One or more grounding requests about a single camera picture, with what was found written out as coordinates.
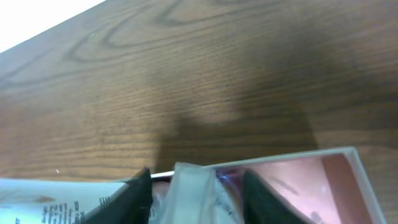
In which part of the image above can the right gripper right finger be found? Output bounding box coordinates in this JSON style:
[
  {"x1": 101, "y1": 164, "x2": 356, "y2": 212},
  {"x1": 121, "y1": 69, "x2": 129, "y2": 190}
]
[{"x1": 242, "y1": 170, "x2": 308, "y2": 224}]

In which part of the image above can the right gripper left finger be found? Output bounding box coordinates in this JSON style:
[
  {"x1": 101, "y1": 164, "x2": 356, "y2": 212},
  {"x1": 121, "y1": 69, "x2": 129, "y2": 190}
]
[{"x1": 81, "y1": 169, "x2": 153, "y2": 224}]

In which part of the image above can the clear spray bottle dark liquid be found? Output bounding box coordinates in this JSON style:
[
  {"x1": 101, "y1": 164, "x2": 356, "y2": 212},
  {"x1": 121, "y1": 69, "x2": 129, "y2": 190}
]
[{"x1": 148, "y1": 162, "x2": 244, "y2": 224}]

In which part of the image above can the white Pantene tube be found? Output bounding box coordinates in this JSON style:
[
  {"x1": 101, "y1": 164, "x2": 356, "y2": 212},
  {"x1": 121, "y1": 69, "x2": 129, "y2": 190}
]
[{"x1": 1, "y1": 179, "x2": 127, "y2": 224}]

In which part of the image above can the white box with pink interior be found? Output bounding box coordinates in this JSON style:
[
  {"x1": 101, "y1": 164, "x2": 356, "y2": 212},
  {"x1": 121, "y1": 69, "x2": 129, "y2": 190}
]
[{"x1": 150, "y1": 146, "x2": 388, "y2": 224}]

